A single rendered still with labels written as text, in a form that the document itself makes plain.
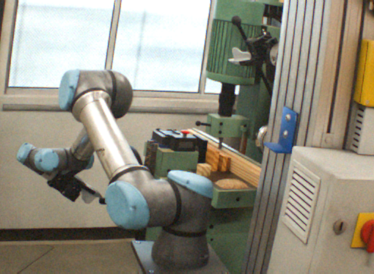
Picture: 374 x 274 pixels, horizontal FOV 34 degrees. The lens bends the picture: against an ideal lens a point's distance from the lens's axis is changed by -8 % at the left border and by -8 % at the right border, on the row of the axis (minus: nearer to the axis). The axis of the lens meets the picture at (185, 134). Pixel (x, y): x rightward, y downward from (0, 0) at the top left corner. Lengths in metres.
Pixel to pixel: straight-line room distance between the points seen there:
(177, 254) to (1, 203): 2.06
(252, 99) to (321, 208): 1.26
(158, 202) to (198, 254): 0.20
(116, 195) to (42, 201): 2.10
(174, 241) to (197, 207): 0.11
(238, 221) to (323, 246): 1.14
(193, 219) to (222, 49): 0.81
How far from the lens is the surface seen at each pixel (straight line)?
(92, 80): 1.78
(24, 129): 3.46
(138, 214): 1.50
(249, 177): 2.18
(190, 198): 1.58
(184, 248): 1.62
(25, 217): 3.63
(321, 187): 1.14
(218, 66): 2.25
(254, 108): 2.33
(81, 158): 2.12
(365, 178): 1.12
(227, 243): 2.25
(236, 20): 2.13
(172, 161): 2.20
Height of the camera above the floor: 1.49
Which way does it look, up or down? 12 degrees down
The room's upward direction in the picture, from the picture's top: 8 degrees clockwise
